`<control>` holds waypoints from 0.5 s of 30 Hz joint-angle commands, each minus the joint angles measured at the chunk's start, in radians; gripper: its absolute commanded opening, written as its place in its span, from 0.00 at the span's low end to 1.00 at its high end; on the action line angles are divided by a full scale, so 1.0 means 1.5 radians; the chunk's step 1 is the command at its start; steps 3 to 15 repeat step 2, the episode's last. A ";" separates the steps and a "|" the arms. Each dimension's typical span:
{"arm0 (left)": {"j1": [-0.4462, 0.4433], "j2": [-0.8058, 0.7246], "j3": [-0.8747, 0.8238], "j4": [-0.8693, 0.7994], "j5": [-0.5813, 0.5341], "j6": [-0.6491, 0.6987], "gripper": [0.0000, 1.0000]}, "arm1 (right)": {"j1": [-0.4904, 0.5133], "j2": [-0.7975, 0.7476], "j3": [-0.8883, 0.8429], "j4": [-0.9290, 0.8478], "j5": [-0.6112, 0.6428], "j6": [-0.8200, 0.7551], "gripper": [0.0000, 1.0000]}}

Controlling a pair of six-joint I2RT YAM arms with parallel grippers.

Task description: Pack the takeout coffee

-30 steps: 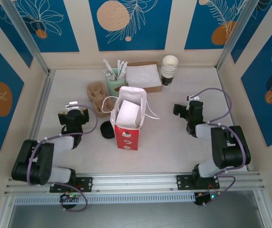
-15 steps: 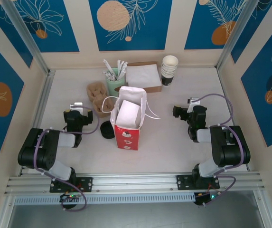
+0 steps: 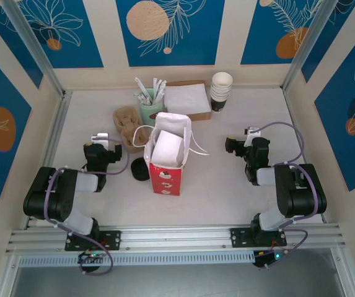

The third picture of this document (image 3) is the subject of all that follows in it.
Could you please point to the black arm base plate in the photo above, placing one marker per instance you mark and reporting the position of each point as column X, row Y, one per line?
column 112, row 239
column 240, row 236

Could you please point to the aluminium frame post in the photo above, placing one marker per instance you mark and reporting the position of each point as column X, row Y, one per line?
column 304, row 46
column 31, row 40

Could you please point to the white paper napkin stack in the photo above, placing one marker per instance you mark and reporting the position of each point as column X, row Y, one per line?
column 186, row 97

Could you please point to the brown pulp cup carrier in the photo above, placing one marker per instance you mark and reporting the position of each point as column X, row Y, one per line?
column 124, row 120

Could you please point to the white wrapped straw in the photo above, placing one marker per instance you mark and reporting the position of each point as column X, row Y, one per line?
column 161, row 91
column 140, row 96
column 144, row 90
column 155, row 89

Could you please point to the aluminium table edge rail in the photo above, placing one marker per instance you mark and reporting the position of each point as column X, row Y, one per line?
column 50, row 136
column 289, row 103

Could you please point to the black controller board green light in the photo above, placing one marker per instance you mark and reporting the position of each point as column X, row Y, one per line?
column 87, row 258
column 265, row 260

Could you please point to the white paper bag red print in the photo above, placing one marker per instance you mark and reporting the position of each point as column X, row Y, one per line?
column 164, row 182

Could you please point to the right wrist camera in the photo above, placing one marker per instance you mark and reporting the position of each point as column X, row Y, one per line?
column 253, row 131

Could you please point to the mint green straw holder cup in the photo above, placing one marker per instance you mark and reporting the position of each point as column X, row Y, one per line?
column 147, row 113

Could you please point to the dark green cup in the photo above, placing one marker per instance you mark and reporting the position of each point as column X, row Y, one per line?
column 220, row 105

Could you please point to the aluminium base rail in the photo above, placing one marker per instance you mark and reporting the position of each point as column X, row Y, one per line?
column 177, row 235

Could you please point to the aluminium frame beam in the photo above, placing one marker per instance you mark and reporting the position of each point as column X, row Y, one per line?
column 5, row 278
column 346, row 275

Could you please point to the black cup lid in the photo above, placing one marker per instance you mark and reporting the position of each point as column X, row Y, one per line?
column 140, row 168

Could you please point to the brown cardboard napkin box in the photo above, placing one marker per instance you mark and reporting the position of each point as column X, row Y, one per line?
column 195, row 117

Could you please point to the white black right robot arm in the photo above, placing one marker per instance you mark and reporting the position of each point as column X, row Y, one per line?
column 301, row 195

